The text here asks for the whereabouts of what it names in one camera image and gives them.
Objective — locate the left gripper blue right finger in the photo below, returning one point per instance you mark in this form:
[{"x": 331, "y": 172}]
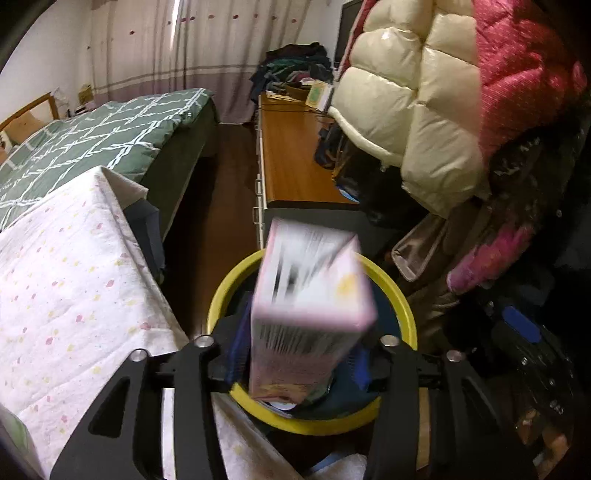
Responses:
[{"x": 361, "y": 367}]

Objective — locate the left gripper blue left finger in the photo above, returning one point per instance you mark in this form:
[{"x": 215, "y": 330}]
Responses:
[{"x": 238, "y": 350}]

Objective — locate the pink white carton box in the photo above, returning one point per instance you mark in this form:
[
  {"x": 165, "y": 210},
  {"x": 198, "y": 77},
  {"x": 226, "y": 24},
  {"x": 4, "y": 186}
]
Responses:
[{"x": 312, "y": 303}]

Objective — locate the green and white carton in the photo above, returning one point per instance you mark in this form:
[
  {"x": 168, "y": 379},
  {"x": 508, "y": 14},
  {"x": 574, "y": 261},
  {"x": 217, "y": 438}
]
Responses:
[{"x": 14, "y": 448}]

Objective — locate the yellow rimmed dark trash bin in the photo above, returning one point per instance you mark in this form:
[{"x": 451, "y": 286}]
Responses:
[{"x": 346, "y": 407}]

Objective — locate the white dotted tablecloth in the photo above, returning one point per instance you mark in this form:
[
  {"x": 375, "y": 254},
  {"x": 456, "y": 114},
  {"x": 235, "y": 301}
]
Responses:
[{"x": 93, "y": 362}]

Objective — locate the long wooden top cabinet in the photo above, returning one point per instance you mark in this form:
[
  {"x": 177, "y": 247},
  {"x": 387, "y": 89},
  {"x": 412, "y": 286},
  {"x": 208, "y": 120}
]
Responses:
[{"x": 290, "y": 184}]

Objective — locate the green plaid quilt bed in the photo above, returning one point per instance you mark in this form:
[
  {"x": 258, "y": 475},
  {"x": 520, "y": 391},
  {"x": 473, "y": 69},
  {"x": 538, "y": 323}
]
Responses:
[{"x": 153, "y": 140}]

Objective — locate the cream puffer jacket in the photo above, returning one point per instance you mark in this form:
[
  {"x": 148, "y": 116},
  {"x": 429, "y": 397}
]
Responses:
[{"x": 410, "y": 97}]

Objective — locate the pile of dark clothes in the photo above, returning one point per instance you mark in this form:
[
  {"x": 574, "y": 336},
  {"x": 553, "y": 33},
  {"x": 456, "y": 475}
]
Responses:
[{"x": 284, "y": 64}]

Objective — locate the brown tissue box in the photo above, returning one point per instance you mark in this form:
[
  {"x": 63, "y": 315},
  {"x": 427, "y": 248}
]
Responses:
[{"x": 85, "y": 94}]

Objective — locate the wooden bed headboard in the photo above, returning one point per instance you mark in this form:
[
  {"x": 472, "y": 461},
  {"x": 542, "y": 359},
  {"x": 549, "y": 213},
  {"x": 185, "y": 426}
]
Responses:
[{"x": 47, "y": 100}]

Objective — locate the red dotted quilted jacket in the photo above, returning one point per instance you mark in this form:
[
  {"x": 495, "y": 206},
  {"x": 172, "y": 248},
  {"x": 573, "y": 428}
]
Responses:
[{"x": 528, "y": 72}]

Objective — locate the pink and white curtain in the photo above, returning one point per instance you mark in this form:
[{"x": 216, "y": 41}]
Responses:
[{"x": 142, "y": 48}]

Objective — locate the black television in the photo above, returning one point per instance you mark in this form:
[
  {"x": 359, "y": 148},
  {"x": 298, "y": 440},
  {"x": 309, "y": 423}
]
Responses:
[{"x": 348, "y": 17}]

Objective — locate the green picture frame box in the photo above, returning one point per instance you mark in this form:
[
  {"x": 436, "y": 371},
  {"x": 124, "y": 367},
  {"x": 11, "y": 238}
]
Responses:
[{"x": 319, "y": 96}]

